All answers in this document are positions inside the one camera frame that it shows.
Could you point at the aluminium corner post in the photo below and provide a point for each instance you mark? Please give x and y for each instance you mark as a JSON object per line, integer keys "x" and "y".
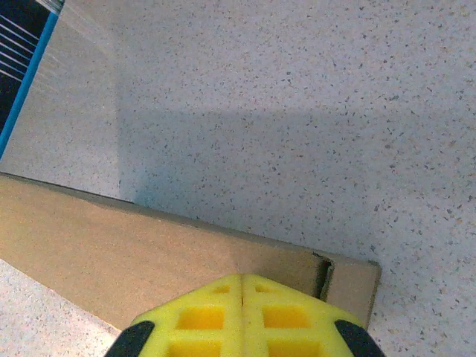
{"x": 52, "y": 4}

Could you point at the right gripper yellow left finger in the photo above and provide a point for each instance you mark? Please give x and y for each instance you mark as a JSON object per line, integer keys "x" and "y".
{"x": 201, "y": 323}

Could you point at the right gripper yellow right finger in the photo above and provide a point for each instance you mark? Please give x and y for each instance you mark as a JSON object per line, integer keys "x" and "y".
{"x": 290, "y": 323}

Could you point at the brown cardboard paper box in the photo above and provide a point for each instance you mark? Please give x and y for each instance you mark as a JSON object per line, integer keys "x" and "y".
{"x": 130, "y": 253}

